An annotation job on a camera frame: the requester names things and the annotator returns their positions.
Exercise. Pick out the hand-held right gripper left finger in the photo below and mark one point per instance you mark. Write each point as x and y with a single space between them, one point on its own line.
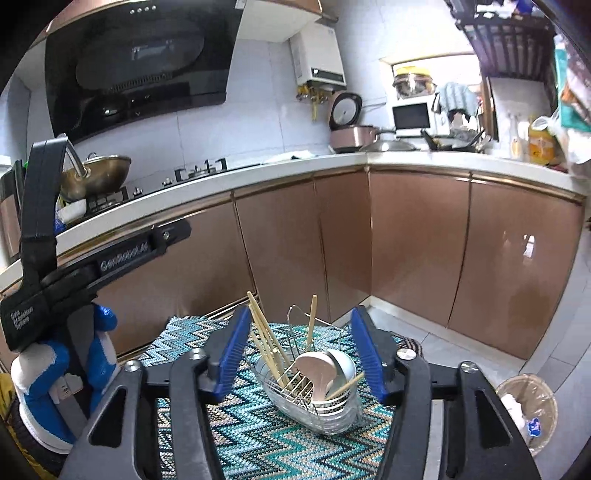
233 355

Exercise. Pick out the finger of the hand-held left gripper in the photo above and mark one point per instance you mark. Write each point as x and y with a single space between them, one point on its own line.
173 235

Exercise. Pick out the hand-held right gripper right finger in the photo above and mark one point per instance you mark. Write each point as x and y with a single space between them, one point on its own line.
369 355

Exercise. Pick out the bunch of wooden chopsticks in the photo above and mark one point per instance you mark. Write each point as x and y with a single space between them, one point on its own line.
262 325

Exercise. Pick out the person's left hand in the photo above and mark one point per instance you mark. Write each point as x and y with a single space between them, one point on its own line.
41 392

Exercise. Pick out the beige ceramic spoon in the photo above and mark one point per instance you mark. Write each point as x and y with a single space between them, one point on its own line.
318 374

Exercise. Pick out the black gas stove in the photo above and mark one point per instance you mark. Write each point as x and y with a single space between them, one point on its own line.
194 175

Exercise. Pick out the wooden chopstick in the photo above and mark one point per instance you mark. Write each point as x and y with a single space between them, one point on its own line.
312 318

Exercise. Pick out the zigzag woven mat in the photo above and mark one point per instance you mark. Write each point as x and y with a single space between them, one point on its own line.
249 438

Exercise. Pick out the copper base cabinets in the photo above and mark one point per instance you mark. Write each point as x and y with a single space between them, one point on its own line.
415 240

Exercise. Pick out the dark ribbed object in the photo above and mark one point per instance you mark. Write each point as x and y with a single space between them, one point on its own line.
27 445

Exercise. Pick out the trash bin with clear liner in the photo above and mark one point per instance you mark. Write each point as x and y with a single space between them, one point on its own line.
531 406

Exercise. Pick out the black range hood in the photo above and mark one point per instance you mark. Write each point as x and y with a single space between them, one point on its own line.
138 69

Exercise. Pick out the yellow gas pipe fittings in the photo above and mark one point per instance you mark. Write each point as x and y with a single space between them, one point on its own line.
315 99

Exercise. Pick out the pink rice cooker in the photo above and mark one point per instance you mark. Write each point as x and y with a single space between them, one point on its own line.
351 134

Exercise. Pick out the steel pan lid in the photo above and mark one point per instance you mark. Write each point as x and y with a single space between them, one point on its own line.
388 144

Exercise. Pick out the black pan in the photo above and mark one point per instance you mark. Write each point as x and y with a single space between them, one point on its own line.
455 144

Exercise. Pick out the white water heater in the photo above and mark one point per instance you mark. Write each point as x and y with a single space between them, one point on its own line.
321 53

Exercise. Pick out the white microwave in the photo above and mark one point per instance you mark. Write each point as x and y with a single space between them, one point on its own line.
413 115

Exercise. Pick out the white spray bottle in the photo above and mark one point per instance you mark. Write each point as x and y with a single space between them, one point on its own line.
515 143

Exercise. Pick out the blue towel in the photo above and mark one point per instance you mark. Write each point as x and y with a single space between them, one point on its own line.
457 99

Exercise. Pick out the yellow oil bottle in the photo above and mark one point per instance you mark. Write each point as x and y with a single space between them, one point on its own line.
541 145

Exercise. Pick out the white cutting board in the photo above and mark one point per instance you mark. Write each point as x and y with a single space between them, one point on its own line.
517 99

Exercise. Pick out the teal white bag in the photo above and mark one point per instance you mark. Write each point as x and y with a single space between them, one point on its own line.
568 97

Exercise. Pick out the black dish rack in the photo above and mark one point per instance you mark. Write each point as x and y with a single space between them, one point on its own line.
503 41

